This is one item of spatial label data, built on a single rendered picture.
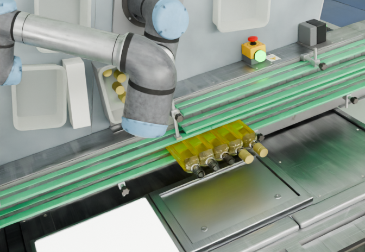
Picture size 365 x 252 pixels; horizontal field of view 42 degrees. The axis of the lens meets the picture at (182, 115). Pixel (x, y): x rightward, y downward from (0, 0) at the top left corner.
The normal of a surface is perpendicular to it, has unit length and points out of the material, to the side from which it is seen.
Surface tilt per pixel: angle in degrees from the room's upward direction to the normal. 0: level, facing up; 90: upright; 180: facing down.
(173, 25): 4
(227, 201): 90
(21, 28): 34
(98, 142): 90
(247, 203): 90
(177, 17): 4
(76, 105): 0
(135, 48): 44
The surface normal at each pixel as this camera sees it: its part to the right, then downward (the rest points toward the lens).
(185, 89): -0.14, -0.85
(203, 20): 0.41, 0.41
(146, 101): -0.10, 0.41
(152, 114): 0.20, 0.45
